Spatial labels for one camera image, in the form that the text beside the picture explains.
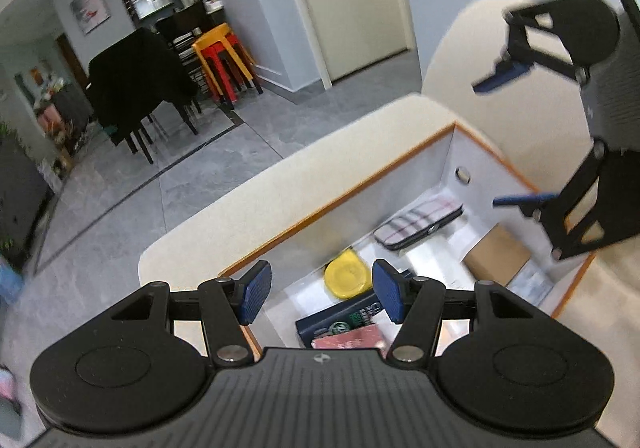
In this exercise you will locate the red plastic stool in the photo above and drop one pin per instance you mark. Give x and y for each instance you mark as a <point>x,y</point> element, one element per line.
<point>225,73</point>

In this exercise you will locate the plaid zip case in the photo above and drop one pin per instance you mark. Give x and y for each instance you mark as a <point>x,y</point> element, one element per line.
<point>415,223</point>

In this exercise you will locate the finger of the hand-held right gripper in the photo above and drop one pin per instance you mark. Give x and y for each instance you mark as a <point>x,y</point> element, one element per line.
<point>525,199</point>
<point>502,77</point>

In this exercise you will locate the orange cardboard box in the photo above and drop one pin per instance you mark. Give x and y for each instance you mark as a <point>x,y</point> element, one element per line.
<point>465,153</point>

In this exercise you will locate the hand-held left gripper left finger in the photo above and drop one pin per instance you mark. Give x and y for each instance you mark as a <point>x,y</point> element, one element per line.
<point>255,293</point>

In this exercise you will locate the small brown cardboard box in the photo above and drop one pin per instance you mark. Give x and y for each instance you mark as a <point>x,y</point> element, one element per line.
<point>495,253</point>

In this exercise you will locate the black jacket-covered chair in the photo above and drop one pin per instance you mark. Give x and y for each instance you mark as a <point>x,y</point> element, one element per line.
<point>135,78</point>

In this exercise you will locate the beige sofa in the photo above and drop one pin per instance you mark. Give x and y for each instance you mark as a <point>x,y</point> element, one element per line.
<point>300,178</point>

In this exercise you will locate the orange and red stools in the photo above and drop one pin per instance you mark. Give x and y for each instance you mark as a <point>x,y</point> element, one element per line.
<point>215,36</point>

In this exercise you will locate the cream door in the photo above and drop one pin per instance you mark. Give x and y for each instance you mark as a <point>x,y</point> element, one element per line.
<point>350,3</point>

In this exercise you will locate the dark drawer cabinet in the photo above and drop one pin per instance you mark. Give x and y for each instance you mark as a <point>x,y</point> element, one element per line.
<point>20,193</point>

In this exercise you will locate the black dining chair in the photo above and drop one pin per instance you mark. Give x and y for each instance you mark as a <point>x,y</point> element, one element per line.
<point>185,23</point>

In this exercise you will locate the dark blue bottle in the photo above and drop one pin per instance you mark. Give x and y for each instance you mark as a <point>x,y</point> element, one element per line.
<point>340,318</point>

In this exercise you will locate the framed wall picture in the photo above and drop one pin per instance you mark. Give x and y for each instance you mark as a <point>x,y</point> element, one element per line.
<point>90,11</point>

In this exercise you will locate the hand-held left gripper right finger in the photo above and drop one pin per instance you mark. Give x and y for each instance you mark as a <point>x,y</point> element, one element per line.
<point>390,290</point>

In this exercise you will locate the yellow tape measure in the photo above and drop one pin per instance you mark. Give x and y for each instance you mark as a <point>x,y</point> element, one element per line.
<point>347,275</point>

